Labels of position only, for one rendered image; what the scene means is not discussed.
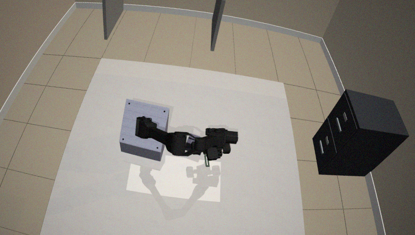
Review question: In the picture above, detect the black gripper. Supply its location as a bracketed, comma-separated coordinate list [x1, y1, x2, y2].
[191, 142, 231, 155]

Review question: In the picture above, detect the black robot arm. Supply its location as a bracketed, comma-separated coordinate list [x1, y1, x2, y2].
[135, 116, 238, 161]

